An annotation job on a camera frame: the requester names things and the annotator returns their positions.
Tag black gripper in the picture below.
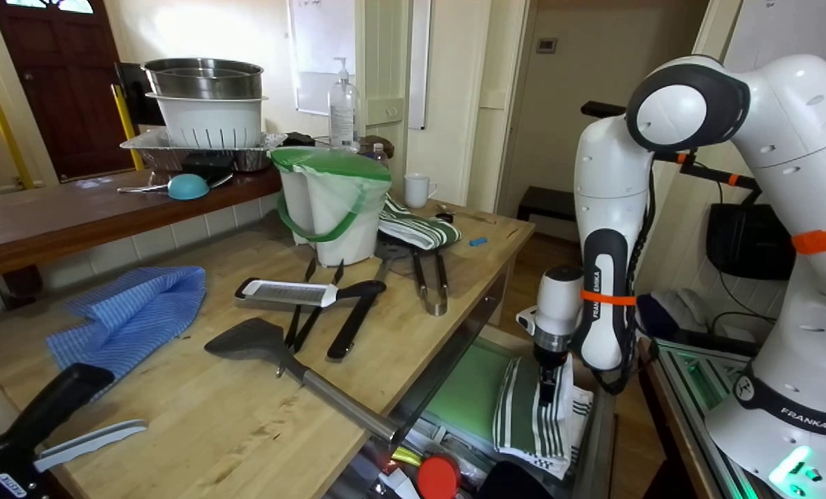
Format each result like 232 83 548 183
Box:
535 350 569 404

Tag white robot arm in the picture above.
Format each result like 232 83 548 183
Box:
521 54 826 499

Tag green striped towel in drawer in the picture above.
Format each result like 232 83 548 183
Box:
492 355 593 478

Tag open wooden drawer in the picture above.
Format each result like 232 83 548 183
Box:
327 325 611 499

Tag green cutting mat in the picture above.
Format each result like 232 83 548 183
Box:
427 341 512 447

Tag black stool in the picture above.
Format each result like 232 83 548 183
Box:
516 186 575 241

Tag black tongs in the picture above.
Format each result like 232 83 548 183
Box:
413 250 448 316

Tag red round utensil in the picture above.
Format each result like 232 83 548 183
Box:
415 453 460 499

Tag green striped towel on table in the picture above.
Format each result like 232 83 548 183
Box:
376 196 460 252

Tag white mug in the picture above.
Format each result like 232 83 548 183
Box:
405 175 431 207

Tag white compost bin green lid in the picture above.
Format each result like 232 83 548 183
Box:
268 147 390 265

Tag plastic water bottle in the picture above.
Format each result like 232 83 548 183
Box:
327 61 356 150

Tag teal bowl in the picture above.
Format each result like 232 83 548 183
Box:
165 175 210 203

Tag white dish rack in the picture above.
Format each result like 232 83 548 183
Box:
124 96 265 150

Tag blue cloth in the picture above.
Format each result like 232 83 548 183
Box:
47 265 207 380

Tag steel pot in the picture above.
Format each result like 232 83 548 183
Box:
144 58 259 99

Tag grater with black handle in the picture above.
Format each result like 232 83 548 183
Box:
236 276 386 308

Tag black spatula steel handle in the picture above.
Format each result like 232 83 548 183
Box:
205 319 401 444

